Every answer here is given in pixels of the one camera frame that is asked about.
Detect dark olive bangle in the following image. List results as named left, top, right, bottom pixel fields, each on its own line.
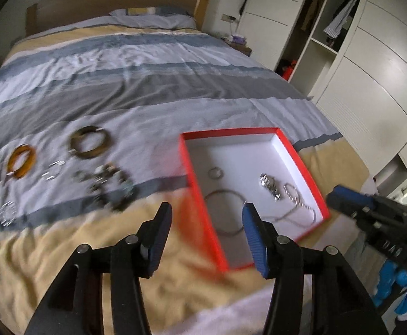
left=70, top=126, right=113, bottom=160

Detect clear crystal bracelet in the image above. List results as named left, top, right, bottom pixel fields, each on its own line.
left=0, top=200, right=19, bottom=224

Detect striped duvet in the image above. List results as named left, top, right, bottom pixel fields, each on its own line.
left=0, top=24, right=372, bottom=335

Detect red bag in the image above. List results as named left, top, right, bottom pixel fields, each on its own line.
left=281, top=60, right=297, bottom=82

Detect wooden nightstand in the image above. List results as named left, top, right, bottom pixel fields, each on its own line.
left=220, top=33, right=253, bottom=57

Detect white wardrobe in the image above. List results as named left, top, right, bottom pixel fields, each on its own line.
left=237, top=0, right=407, bottom=185

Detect thin silver bangle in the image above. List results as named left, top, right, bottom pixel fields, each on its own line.
left=204, top=188, right=250, bottom=237

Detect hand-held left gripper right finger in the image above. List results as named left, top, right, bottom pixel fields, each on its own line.
left=242, top=202, right=389, bottom=335

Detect wooden headboard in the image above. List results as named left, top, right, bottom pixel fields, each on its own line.
left=26, top=0, right=213, bottom=37

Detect silver beaded bracelet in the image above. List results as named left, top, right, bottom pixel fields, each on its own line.
left=283, top=182, right=301, bottom=207

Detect silver chain necklace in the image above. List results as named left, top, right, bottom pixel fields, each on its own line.
left=269, top=200, right=318, bottom=224

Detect amber bangle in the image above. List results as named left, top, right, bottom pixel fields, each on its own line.
left=7, top=144, right=37, bottom=179

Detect red jewelry box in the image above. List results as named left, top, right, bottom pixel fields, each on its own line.
left=179, top=127, right=331, bottom=273

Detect striped pillow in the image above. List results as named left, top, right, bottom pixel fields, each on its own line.
left=109, top=6, right=197, bottom=29

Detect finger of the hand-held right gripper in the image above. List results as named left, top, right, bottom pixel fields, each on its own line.
left=325, top=195, right=377, bottom=233
left=331, top=185, right=407, bottom=219

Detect dark beaded necklace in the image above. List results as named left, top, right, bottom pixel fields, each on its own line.
left=73, top=162, right=138, bottom=212

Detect small silver bracelet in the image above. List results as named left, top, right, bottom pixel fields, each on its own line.
left=42, top=160, right=66, bottom=181

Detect hanging striped shirt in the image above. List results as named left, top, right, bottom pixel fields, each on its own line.
left=323, top=0, right=362, bottom=40

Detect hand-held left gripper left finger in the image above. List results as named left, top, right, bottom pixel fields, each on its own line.
left=23, top=202, right=173, bottom=335

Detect silver link bracelet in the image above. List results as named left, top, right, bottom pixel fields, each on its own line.
left=258, top=173, right=283, bottom=202

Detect hanging brown clothes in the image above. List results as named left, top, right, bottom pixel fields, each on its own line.
left=300, top=0, right=327, bottom=33

